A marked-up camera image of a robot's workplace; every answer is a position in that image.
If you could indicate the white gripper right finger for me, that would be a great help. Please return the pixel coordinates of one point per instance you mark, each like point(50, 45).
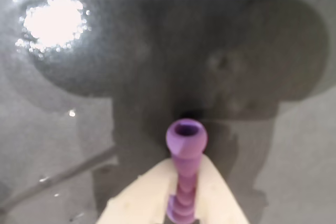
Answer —
point(218, 195)

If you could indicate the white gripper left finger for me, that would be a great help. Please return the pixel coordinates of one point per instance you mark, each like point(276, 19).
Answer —
point(136, 197)

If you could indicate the purple pen grip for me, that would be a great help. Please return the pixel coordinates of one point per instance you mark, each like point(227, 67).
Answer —
point(185, 161)

